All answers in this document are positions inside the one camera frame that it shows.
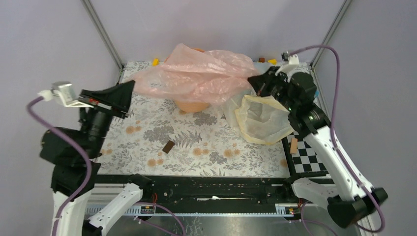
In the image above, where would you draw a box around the yellow block at back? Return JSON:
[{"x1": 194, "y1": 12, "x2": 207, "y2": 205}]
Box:
[{"x1": 268, "y1": 59, "x2": 278, "y2": 65}]

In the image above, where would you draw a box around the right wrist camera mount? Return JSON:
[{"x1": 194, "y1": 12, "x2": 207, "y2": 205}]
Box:
[{"x1": 275, "y1": 52, "x2": 299, "y2": 76}]

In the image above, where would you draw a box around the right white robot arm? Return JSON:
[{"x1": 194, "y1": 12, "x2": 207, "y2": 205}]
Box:
[{"x1": 248, "y1": 66, "x2": 388, "y2": 228}]

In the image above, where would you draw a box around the pink plastic trash bag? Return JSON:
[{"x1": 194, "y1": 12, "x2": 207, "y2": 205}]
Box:
[{"x1": 128, "y1": 44, "x2": 260, "y2": 105}]

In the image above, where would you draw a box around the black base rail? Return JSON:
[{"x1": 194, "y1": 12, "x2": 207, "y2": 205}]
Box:
[{"x1": 89, "y1": 174, "x2": 327, "y2": 216}]

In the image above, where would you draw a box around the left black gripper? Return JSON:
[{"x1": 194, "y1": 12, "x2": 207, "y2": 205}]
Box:
[{"x1": 81, "y1": 77, "x2": 138, "y2": 155}]

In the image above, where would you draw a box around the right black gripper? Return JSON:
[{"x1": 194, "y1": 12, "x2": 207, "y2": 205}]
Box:
[{"x1": 247, "y1": 66, "x2": 297, "y2": 112}]

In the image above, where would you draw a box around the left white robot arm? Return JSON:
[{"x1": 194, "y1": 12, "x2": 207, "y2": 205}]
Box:
[{"x1": 39, "y1": 81, "x2": 135, "y2": 236}]

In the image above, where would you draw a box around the yellow toy block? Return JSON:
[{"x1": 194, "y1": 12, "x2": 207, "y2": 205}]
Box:
[{"x1": 152, "y1": 58, "x2": 159, "y2": 66}]

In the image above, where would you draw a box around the orange plastic trash bin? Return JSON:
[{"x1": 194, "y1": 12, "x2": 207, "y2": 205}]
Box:
[{"x1": 164, "y1": 46, "x2": 210, "y2": 113}]

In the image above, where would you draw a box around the floral patterned table mat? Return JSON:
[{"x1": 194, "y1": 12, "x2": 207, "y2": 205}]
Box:
[{"x1": 94, "y1": 61, "x2": 327, "y2": 178}]

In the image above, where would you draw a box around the clear white trash bag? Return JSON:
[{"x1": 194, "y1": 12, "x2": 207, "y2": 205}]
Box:
[{"x1": 221, "y1": 92, "x2": 246, "y2": 132}]

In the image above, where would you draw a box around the black white checkerboard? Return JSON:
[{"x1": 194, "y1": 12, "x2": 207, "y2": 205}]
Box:
[{"x1": 281, "y1": 132, "x2": 328, "y2": 177}]

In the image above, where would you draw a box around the dark brown rectangular block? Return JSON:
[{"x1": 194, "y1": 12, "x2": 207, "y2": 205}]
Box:
[{"x1": 162, "y1": 140, "x2": 175, "y2": 154}]

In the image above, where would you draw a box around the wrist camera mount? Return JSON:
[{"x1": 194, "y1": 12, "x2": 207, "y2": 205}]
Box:
[
  {"x1": 38, "y1": 81, "x2": 93, "y2": 108},
  {"x1": 275, "y1": 52, "x2": 299, "y2": 76}
]

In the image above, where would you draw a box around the light wooden block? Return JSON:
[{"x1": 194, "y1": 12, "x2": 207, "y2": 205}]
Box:
[{"x1": 290, "y1": 138, "x2": 298, "y2": 154}]

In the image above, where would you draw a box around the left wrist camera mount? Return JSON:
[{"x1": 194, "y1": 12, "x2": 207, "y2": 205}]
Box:
[{"x1": 38, "y1": 81, "x2": 93, "y2": 108}]

